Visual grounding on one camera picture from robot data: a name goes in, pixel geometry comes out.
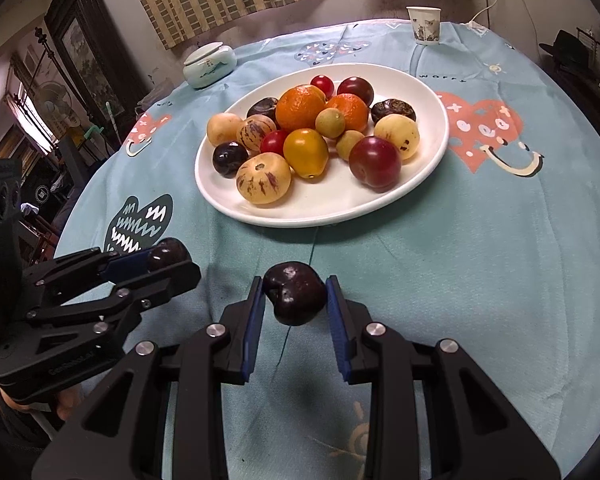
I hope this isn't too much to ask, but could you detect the beige round fruit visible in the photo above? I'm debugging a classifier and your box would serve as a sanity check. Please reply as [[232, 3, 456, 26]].
[[206, 113, 244, 146]]

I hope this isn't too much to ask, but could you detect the dark purple mangosteen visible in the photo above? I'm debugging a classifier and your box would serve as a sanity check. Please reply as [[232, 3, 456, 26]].
[[247, 98, 278, 122]]

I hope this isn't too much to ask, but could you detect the large orange mandarin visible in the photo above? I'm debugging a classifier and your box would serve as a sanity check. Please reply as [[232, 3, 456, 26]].
[[275, 84, 326, 131]]

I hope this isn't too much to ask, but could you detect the small green-brown longan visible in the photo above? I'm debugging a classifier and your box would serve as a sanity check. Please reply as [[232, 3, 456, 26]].
[[315, 107, 346, 139]]

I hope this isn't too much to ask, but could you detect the small red cherry tomato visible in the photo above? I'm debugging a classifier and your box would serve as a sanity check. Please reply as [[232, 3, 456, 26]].
[[310, 75, 335, 100]]

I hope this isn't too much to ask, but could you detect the yellow spotted pear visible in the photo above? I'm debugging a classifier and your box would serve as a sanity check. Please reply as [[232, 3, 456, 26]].
[[374, 114, 420, 162]]

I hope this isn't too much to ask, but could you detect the dark red plum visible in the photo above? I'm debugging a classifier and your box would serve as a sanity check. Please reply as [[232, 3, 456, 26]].
[[337, 76, 375, 107]]

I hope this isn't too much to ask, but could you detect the dark wrinkled passion fruit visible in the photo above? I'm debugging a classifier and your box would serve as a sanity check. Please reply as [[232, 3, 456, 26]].
[[370, 99, 417, 124]]

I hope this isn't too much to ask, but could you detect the striped pepino melon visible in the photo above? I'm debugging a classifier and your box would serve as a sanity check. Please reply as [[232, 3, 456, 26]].
[[236, 114, 277, 154]]

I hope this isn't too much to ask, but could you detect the person's left hand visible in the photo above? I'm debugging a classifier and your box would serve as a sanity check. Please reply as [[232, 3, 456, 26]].
[[0, 386, 81, 421]]

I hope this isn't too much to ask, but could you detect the standing fan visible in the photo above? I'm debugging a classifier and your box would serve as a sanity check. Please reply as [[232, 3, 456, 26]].
[[34, 80, 81, 130]]

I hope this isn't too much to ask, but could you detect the light blue patterned tablecloth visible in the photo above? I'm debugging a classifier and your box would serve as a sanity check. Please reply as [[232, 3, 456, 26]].
[[58, 21, 600, 474]]

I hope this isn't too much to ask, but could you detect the white oval plate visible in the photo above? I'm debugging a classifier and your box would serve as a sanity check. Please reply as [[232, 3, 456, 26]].
[[194, 62, 451, 229]]

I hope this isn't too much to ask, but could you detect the dark framed picture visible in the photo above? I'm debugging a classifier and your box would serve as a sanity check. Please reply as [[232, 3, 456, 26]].
[[44, 0, 148, 133]]

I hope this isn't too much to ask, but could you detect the white ceramic lidded jar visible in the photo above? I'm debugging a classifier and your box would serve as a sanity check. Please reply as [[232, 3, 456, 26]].
[[183, 41, 237, 89]]

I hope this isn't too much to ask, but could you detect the white paper cup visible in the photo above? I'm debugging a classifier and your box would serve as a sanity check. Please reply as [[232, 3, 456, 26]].
[[406, 6, 441, 44]]

